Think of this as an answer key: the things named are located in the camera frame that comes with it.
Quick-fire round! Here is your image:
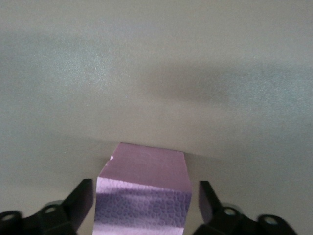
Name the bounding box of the brown table cover sheet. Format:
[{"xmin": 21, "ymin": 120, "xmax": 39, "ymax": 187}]
[{"xmin": 0, "ymin": 0, "xmax": 313, "ymax": 235}]

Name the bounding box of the pink foam cube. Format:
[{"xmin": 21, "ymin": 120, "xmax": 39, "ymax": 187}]
[{"xmin": 93, "ymin": 142, "xmax": 192, "ymax": 235}]

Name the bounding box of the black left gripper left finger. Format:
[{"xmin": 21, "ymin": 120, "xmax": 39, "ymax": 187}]
[{"xmin": 0, "ymin": 178, "xmax": 94, "ymax": 235}]

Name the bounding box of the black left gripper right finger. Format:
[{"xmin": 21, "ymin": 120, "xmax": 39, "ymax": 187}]
[{"xmin": 195, "ymin": 180, "xmax": 298, "ymax": 235}]

